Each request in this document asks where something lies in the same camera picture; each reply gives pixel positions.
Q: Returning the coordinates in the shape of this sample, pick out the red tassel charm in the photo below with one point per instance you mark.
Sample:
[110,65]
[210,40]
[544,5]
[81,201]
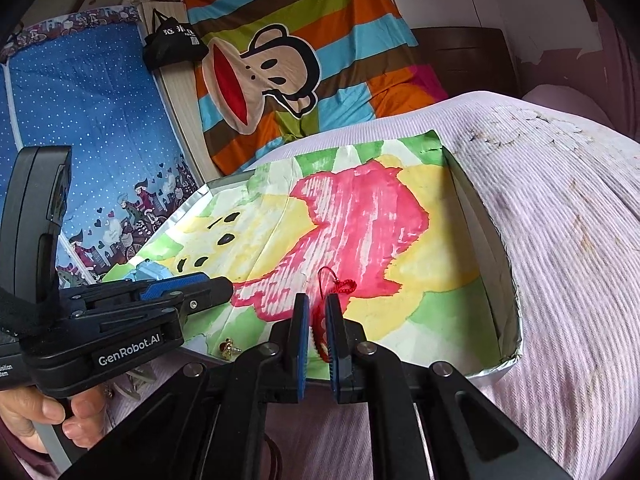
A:
[342,287]

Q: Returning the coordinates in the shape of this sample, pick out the black tote bag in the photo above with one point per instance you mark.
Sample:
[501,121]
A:
[172,42]

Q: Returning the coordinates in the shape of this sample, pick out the blue toy bus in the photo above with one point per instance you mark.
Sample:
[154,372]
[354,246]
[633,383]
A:
[150,271]

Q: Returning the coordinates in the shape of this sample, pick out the shallow grey cardboard box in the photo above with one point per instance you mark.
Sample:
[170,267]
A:
[480,230]

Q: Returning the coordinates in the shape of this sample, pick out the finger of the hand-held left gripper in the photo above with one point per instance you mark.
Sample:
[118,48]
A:
[210,295]
[175,284]

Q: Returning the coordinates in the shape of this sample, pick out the small gold earring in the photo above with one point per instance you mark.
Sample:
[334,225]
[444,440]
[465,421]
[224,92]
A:
[229,347]

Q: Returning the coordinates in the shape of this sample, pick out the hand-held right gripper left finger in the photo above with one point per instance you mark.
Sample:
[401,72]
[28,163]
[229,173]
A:
[300,345]

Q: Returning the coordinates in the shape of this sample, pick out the blue dotted fabric wardrobe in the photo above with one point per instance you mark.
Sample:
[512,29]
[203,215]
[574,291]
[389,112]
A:
[90,110]

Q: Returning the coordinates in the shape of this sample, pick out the striped monkey print sheet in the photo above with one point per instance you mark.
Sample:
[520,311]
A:
[350,60]

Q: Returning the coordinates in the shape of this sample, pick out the pink pillow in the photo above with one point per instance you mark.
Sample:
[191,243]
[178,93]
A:
[565,102]

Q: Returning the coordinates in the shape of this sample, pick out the painted paper sheet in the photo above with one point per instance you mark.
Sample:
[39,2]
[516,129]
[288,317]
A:
[360,220]

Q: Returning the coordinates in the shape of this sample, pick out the dark wooden headboard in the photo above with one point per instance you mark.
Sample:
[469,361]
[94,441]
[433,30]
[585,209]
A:
[465,60]

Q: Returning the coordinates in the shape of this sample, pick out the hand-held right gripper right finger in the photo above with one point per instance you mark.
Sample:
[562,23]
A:
[332,345]

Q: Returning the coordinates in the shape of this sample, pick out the light wooden cabinet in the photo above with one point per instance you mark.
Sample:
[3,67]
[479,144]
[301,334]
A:
[177,90]

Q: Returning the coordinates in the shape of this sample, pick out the person's left hand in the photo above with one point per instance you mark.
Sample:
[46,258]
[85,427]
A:
[45,410]

